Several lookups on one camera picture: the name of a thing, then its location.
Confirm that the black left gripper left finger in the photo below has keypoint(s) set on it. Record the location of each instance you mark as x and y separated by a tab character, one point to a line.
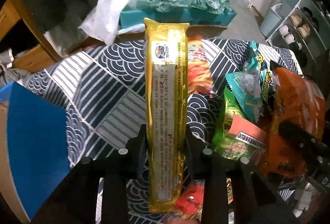
124	165

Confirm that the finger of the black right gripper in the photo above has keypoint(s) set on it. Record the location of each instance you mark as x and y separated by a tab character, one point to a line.
314	153

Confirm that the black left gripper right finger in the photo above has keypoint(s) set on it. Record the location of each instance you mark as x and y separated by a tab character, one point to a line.
204	164

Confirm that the red snack packet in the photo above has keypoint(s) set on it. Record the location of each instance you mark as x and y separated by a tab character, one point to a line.
188	208

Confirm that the green snack bag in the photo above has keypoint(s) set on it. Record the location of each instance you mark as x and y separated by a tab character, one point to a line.
235	136

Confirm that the large orange snack bag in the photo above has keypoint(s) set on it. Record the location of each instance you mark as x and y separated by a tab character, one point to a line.
298	106

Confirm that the orange-red noodle snack bag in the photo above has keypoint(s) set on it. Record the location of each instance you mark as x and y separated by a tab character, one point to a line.
199	73

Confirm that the blue-edged cardboard box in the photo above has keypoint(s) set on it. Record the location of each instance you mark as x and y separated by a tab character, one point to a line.
34	155

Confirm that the teal cartoon snack bag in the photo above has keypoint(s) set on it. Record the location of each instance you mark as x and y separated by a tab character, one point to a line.
253	85

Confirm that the long gold snack package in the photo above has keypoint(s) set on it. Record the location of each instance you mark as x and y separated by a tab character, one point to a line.
166	70

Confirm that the navy white patterned tablecloth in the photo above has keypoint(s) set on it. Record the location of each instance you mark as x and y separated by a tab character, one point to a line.
103	93

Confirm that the grey shoe rack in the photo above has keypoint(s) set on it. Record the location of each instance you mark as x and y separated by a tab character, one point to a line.
304	28

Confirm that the teal box of green bags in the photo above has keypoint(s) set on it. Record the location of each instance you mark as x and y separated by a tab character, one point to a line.
196	12

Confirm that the wooden wardrobe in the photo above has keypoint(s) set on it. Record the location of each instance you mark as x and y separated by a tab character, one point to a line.
22	45

